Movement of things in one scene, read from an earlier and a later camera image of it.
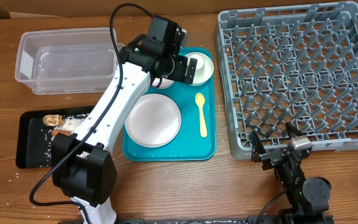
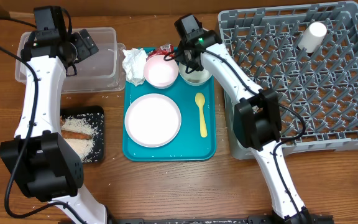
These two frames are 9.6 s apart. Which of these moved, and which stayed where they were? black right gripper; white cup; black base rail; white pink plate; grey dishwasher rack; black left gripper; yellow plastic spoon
Moved: black right gripper; white cup; black left gripper
Stayed: black base rail; white pink plate; yellow plastic spoon; grey dishwasher rack
